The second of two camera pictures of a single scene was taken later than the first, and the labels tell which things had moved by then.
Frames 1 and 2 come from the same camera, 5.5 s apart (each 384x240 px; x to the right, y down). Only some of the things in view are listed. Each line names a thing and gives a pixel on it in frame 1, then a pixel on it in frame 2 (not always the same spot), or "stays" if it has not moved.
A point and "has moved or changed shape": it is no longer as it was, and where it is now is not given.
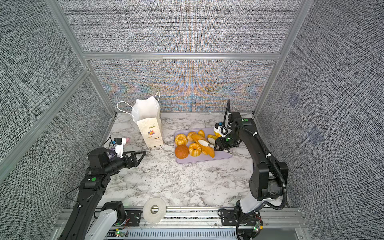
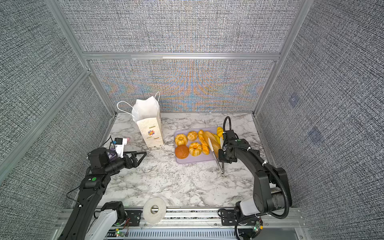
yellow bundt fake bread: x=181 y=139 stays
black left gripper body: x=127 y=164 stays
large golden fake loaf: x=209 y=150 has moved or changed shape
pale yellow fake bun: x=189 y=136 stays
